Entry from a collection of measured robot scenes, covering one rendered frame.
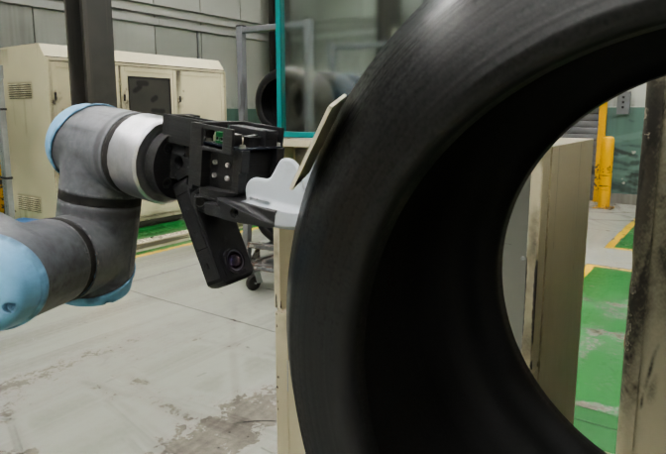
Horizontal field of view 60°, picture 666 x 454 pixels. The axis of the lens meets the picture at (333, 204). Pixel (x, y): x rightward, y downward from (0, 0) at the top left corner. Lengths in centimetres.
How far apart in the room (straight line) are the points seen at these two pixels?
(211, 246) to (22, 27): 857
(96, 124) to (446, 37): 43
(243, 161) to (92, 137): 19
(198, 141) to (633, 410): 53
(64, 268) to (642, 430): 62
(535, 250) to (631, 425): 34
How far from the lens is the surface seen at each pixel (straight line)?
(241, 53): 420
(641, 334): 70
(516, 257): 103
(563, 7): 29
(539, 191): 95
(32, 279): 57
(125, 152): 60
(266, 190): 50
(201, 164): 53
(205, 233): 57
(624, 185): 942
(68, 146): 68
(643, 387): 72
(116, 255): 68
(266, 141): 53
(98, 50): 598
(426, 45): 32
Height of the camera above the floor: 132
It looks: 9 degrees down
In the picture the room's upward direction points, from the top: straight up
